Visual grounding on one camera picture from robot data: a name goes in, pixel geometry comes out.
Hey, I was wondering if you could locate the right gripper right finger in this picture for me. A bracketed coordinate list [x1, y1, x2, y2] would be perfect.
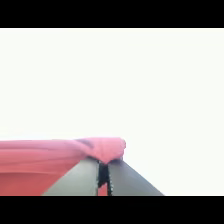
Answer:
[107, 158, 165, 197]

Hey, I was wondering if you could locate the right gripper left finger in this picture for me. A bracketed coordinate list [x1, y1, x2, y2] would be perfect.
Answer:
[41, 157, 101, 197]

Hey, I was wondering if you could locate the red garment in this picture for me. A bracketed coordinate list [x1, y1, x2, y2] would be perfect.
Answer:
[0, 136, 127, 197]

